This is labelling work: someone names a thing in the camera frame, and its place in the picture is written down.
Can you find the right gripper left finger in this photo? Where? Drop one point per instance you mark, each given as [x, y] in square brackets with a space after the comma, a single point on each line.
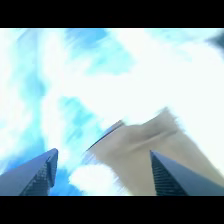
[36, 176]

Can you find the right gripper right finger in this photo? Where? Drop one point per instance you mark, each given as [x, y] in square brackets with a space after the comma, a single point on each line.
[176, 180]

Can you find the beige garment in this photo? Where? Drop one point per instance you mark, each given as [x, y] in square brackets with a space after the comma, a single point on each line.
[140, 156]

